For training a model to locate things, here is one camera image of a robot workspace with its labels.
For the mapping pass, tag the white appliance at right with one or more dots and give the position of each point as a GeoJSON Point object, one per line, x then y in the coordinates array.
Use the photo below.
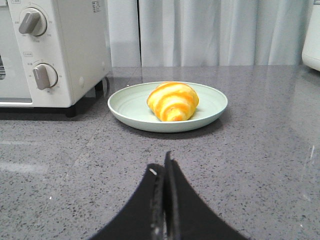
{"type": "Point", "coordinates": [311, 47]}

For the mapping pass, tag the white toaster oven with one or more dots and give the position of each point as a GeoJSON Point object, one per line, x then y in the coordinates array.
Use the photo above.
{"type": "Point", "coordinates": [76, 44]}

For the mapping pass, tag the grey lower oven knob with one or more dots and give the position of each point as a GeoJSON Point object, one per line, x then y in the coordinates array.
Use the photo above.
{"type": "Point", "coordinates": [45, 76]}

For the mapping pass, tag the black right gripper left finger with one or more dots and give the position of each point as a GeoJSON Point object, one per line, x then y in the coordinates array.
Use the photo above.
{"type": "Point", "coordinates": [142, 217]}

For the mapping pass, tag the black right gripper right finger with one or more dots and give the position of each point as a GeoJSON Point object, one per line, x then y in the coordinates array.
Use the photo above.
{"type": "Point", "coordinates": [187, 216]}

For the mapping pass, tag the yellow orange striped bread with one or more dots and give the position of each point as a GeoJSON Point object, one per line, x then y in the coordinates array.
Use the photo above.
{"type": "Point", "coordinates": [173, 101]}

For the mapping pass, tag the white curtain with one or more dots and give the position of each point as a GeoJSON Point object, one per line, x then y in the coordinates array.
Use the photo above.
{"type": "Point", "coordinates": [203, 33]}

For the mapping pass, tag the light green plate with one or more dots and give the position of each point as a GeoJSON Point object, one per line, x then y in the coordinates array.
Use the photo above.
{"type": "Point", "coordinates": [129, 106]}

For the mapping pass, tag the grey upper oven knob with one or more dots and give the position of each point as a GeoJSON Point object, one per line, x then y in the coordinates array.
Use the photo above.
{"type": "Point", "coordinates": [32, 22]}

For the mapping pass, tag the grey oven knob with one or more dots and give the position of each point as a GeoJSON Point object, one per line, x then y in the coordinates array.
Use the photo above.
{"type": "Point", "coordinates": [45, 76]}
{"type": "Point", "coordinates": [32, 22]}

